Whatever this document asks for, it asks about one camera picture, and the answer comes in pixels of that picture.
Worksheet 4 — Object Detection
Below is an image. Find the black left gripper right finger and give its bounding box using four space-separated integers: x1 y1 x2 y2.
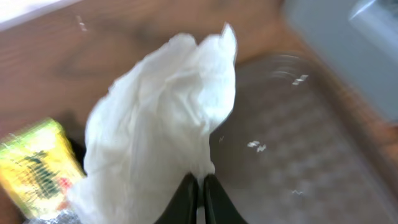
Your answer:
203 174 247 224

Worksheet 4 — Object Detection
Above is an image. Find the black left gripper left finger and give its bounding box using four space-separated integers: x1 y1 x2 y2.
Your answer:
155 174 198 224

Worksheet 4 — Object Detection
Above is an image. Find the white napkin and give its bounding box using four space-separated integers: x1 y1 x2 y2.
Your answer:
68 24 237 224

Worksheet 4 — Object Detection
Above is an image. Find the yellow green foil wrapper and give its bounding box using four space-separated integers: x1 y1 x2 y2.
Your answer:
1 119 85 219

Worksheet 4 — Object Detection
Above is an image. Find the grey dishwasher rack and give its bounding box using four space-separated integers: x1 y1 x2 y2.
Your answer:
281 0 398 124

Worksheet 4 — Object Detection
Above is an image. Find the dark brown serving tray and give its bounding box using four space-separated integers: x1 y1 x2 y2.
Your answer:
210 54 397 223

